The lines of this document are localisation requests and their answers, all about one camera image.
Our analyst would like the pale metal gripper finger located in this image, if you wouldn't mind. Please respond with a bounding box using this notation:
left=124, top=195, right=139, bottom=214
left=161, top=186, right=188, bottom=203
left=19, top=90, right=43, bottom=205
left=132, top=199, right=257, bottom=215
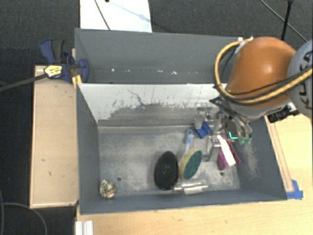
left=207, top=136, right=221, bottom=163

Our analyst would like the purple and white block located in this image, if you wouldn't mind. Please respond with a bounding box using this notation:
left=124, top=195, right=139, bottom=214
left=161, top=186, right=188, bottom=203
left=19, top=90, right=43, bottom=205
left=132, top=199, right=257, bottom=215
left=216, top=134, right=242, bottom=171

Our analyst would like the blue plastic clip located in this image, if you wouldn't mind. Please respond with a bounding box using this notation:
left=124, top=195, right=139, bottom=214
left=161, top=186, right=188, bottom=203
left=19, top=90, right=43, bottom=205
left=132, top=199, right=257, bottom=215
left=194, top=120, right=213, bottom=140

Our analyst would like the yellow and green round sponge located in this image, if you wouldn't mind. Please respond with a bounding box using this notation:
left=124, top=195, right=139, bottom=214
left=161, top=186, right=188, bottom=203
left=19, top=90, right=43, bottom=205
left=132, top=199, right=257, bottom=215
left=178, top=148, right=203, bottom=181

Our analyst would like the clear tube with blue cap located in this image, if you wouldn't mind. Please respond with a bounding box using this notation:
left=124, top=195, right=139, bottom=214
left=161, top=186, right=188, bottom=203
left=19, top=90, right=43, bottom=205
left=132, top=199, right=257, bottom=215
left=184, top=129, right=197, bottom=154

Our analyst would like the black oval brush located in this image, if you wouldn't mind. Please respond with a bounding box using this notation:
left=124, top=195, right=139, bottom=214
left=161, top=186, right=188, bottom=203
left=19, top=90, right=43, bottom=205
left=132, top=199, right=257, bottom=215
left=154, top=150, right=179, bottom=191

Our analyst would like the grey metal bin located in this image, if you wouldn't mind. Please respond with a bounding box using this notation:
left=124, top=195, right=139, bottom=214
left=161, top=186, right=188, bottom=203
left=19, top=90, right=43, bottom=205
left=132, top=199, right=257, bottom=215
left=74, top=27, right=288, bottom=215

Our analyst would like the white spotted ball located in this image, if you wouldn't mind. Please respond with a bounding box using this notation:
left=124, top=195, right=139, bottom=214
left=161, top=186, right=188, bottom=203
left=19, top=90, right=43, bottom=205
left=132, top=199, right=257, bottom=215
left=99, top=179, right=117, bottom=200

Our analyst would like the pale wood board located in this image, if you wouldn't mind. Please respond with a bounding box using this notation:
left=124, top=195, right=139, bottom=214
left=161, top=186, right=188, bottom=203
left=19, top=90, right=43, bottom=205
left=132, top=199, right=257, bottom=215
left=29, top=65, right=80, bottom=209

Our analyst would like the black cylinder on white bracket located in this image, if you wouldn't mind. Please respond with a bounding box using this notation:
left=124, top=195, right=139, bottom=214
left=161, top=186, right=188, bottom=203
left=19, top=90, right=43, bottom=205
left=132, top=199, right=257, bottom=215
left=267, top=103, right=298, bottom=123

